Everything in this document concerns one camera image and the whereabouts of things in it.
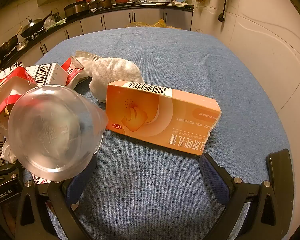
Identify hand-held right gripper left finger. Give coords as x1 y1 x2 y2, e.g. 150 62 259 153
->
15 152 99 240

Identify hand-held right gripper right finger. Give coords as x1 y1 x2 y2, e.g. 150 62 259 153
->
199 149 294 240

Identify clear plastic cup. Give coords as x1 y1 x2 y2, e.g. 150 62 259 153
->
7 84 108 182

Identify orange medicine box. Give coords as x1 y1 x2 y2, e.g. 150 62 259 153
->
105 80 222 157

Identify red white carton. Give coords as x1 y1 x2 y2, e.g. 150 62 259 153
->
0 61 39 165

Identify red white snack packet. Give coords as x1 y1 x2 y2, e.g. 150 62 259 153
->
61 56 90 87

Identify white barcode box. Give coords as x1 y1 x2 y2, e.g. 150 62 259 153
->
27 62 68 87

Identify white sock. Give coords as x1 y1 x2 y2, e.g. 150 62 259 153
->
74 51 145 103

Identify blue tablecloth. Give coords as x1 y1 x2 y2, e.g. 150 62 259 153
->
22 26 294 240

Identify black frying pan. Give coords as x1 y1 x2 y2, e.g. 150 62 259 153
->
0 26 23 60

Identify black wok with lid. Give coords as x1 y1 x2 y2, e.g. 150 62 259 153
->
20 12 53 38

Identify green cloth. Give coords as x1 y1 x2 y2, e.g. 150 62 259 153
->
44 19 66 30

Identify yellow plastic bag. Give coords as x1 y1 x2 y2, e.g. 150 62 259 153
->
126 18 168 28

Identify grey kitchen base cabinets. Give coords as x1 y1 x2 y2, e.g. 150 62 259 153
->
22 7 194 65

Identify black rice cooker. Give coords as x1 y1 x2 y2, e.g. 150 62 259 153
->
64 1 88 19

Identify black kitchen countertop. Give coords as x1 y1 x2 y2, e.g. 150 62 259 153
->
0 3 194 70

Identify metal cooking pot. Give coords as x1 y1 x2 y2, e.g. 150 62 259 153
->
89 0 113 12

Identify black power cable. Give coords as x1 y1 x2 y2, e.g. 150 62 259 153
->
217 0 231 22

